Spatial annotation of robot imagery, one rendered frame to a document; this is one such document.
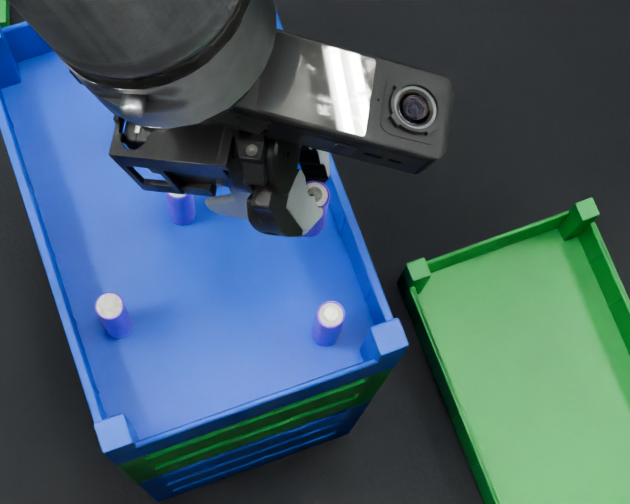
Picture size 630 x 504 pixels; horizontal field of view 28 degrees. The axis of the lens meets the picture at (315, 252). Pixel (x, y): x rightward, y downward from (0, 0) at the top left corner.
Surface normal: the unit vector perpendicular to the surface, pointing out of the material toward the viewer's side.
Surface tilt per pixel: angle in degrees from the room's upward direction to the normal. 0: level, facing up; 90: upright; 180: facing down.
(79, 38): 90
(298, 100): 14
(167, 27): 80
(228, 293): 0
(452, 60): 0
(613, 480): 0
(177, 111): 85
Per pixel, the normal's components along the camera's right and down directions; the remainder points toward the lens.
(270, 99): 0.29, -0.24
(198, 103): 0.40, 0.85
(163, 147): -0.21, -0.29
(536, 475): 0.05, -0.25
